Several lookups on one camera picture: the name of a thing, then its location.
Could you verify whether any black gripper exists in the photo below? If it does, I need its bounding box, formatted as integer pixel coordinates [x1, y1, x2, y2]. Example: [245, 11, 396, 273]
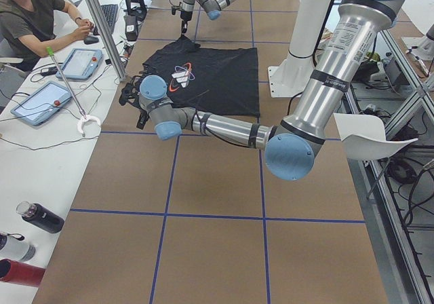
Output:
[119, 75, 148, 130]
[171, 5, 193, 35]

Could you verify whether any black t-shirt with logo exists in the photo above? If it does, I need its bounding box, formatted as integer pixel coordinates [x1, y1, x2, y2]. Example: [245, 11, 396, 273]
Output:
[142, 36, 260, 117]

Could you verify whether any teach pendant tablet far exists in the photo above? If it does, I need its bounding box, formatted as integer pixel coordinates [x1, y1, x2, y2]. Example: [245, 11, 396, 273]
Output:
[61, 48, 103, 81]

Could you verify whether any teach pendant tablet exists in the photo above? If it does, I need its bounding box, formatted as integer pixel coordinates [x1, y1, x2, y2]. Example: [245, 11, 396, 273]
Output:
[10, 81, 72, 126]
[61, 48, 103, 81]

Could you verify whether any black computer mouse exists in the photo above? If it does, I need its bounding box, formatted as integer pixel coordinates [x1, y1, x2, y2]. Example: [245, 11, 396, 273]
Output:
[83, 35, 99, 45]

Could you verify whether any black keyboard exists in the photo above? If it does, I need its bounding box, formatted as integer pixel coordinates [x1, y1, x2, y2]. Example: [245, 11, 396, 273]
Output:
[100, 4, 119, 33]

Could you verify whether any teach pendant tablet near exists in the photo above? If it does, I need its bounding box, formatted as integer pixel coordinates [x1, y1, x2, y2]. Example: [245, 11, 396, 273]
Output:
[10, 81, 72, 126]

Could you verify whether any seated person in grey shirt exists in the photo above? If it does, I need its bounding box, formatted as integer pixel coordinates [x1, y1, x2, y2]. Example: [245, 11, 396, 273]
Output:
[1, 0, 94, 71]

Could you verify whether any black water bottle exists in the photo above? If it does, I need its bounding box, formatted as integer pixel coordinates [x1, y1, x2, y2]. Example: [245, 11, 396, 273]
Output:
[16, 201, 64, 233]

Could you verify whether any white water bottle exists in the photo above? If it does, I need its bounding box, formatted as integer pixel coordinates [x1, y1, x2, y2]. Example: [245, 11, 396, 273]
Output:
[1, 233, 36, 262]

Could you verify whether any white chair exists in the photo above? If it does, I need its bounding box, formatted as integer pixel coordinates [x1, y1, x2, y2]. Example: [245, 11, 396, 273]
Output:
[334, 113, 418, 161]

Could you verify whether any red water bottle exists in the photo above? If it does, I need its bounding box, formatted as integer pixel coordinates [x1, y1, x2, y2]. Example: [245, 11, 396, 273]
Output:
[1, 259, 45, 287]

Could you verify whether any metal rod with white ring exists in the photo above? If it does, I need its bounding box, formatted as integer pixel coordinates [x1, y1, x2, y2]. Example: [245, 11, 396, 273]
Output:
[46, 47, 101, 137]

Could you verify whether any aluminium frame post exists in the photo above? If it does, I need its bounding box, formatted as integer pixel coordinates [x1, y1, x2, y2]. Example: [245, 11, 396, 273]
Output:
[85, 0, 126, 82]

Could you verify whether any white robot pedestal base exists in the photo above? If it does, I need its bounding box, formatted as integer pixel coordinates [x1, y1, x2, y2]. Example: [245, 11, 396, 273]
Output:
[267, 0, 340, 99]

